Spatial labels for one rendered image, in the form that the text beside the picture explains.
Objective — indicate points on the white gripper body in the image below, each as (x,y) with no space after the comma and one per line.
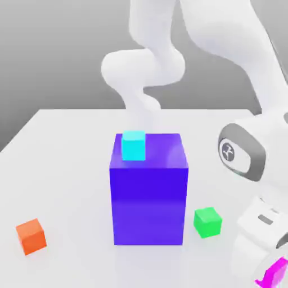
(249,263)

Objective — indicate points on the small green cube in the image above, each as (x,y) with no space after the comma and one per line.
(208,222)

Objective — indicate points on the small cyan cube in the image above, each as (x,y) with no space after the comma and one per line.
(133,146)

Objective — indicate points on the large blue box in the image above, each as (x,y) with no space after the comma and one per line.
(148,202)

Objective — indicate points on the small magenta cube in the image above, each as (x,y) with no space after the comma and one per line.
(275,275)

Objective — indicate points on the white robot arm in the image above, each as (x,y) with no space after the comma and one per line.
(144,67)

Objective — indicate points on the small orange cube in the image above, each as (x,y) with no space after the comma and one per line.
(31,237)

